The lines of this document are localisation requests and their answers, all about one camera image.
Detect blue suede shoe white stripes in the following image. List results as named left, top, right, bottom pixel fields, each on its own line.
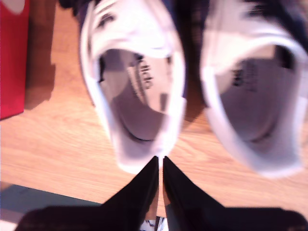
left=199, top=0, right=308, bottom=180
left=78, top=0, right=188, bottom=174

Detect red Nike shoebox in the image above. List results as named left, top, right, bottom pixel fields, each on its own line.
left=0, top=0, right=31, bottom=120

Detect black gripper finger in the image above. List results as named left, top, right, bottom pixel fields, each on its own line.
left=103, top=155, right=160, bottom=227
left=163, top=156, right=231, bottom=219

